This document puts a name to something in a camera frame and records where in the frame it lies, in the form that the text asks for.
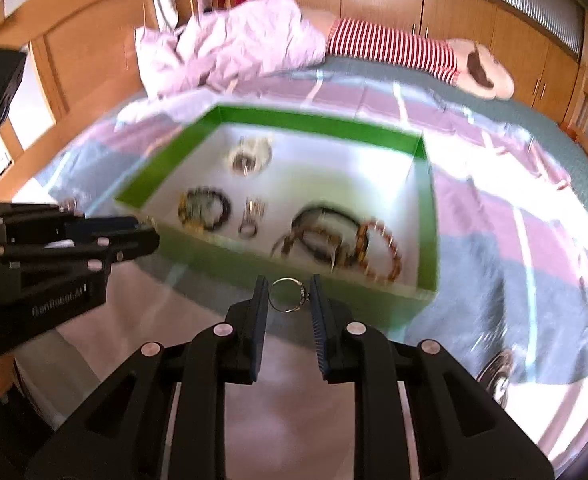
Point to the striped plush toy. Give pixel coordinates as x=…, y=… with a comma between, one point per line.
x=389, y=47

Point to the black bangle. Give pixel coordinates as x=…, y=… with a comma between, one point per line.
x=324, y=208

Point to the green cardboard box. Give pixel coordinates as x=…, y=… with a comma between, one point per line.
x=324, y=122

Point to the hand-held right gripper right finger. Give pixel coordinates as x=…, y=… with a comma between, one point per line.
x=319, y=320

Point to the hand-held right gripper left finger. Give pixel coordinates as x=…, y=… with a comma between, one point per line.
x=260, y=320

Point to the wooden headboard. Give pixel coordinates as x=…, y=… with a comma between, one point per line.
x=89, y=45

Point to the silver bangle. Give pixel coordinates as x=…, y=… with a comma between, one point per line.
x=335, y=257

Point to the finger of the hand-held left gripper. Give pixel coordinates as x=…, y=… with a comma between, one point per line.
x=134, y=242
x=104, y=225

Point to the pink quilt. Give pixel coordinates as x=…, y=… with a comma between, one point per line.
x=254, y=35

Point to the plaid bedsheet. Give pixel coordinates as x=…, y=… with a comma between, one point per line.
x=474, y=200

